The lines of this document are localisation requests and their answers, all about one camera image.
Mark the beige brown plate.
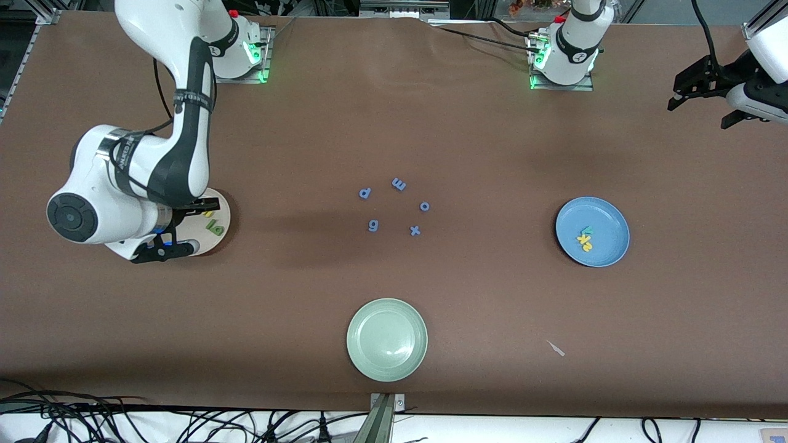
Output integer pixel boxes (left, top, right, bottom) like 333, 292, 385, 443
175, 188, 231, 257

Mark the blue plate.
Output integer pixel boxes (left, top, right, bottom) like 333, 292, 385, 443
555, 196, 630, 268

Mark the brown paper table cover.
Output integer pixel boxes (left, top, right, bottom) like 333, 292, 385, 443
0, 11, 788, 419

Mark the pale green plate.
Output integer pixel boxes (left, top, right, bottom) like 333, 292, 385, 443
346, 298, 428, 383

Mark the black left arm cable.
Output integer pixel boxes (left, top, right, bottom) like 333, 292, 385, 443
693, 0, 718, 62

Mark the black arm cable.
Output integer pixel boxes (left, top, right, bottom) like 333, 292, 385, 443
153, 57, 180, 133
693, 0, 718, 62

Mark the large aluminium corner rail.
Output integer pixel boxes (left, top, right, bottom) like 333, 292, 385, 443
742, 0, 788, 42

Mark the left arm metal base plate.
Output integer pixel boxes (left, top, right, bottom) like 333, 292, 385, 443
528, 31, 595, 92

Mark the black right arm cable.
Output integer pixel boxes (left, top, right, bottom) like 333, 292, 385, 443
153, 57, 180, 133

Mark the short black table cable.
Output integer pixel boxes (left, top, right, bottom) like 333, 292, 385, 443
483, 17, 539, 39

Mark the long black table cable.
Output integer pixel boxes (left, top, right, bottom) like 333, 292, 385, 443
431, 23, 535, 50

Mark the tangled black floor cable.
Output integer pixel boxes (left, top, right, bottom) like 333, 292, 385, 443
0, 388, 133, 443

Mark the black plug cable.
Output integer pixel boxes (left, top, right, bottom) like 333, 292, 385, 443
311, 411, 333, 443

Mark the silver post bracket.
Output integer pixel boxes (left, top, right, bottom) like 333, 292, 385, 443
369, 393, 406, 413

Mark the grey metal frame piece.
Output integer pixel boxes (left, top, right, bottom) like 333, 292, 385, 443
359, 0, 451, 19

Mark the aluminium profile post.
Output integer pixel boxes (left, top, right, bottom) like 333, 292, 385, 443
352, 394, 396, 443

